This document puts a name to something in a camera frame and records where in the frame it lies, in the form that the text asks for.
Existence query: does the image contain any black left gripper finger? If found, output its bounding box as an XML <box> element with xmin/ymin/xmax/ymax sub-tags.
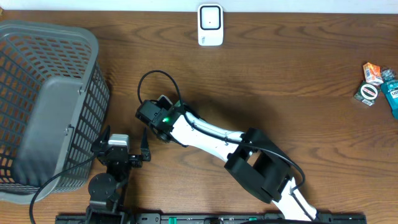
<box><xmin>140</xmin><ymin>128</ymin><xmax>151</xmax><ymax>162</ymax></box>
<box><xmin>90</xmin><ymin>125</ymin><xmax>110</xmax><ymax>152</ymax></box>

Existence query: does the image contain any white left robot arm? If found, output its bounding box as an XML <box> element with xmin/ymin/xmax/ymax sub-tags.
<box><xmin>83</xmin><ymin>126</ymin><xmax>151</xmax><ymax>224</ymax></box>

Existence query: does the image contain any dark grey plastic basket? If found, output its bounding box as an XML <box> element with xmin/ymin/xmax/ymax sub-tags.
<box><xmin>1</xmin><ymin>21</ymin><xmax>109</xmax><ymax>204</ymax></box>

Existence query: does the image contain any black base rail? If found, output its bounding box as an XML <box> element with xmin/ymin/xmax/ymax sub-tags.
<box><xmin>55</xmin><ymin>211</ymin><xmax>368</xmax><ymax>224</ymax></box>

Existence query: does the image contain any white barcode scanner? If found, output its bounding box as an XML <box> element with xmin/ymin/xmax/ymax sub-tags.
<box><xmin>197</xmin><ymin>4</ymin><xmax>224</xmax><ymax>47</ymax></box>

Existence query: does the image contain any blue liquid bottle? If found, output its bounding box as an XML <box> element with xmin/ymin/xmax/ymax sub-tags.
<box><xmin>381</xmin><ymin>68</ymin><xmax>397</xmax><ymax>119</ymax></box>

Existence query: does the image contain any orange tissue pack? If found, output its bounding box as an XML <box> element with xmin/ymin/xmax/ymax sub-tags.
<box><xmin>363</xmin><ymin>62</ymin><xmax>384</xmax><ymax>86</ymax></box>

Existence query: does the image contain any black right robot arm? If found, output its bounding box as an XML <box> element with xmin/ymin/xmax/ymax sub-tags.
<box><xmin>136</xmin><ymin>96</ymin><xmax>317</xmax><ymax>221</ymax></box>

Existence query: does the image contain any green round-logo box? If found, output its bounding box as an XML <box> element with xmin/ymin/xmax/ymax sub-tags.
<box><xmin>354</xmin><ymin>81</ymin><xmax>380</xmax><ymax>106</ymax></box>

